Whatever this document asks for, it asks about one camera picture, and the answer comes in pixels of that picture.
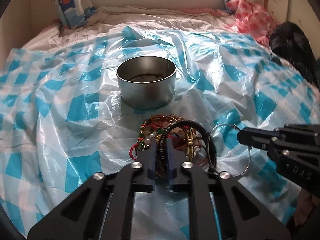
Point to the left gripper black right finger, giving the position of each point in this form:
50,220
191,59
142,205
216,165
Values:
219,207

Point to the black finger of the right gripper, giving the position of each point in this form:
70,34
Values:
254,137

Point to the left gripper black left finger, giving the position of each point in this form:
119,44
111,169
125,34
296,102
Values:
102,207

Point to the silver wire hoop bangle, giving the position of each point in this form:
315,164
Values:
224,152

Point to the blue white checkered plastic sheet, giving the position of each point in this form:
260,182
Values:
63,119

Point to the black bag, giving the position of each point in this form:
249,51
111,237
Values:
289,42

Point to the red white checkered plastic bag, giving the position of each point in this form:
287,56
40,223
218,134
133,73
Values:
253,19

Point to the round silver metal tin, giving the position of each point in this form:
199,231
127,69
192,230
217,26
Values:
147,82

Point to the striped beige bed sheet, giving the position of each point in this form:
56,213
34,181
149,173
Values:
112,20

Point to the blue white patterned curtain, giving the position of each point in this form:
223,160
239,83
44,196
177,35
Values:
74,13

